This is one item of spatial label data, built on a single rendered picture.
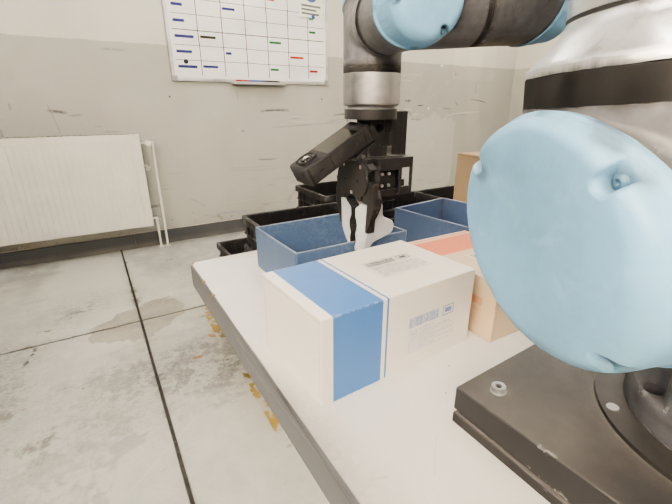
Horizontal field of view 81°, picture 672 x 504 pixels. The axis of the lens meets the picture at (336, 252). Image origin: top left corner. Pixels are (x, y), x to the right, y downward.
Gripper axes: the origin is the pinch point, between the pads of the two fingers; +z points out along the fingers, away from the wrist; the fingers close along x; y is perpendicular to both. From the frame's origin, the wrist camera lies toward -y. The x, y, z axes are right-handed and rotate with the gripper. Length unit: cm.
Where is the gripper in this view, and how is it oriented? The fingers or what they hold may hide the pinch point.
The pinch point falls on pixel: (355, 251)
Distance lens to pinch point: 59.2
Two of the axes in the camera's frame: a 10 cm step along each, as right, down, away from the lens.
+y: 8.5, -1.9, 5.0
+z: 0.0, 9.4, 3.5
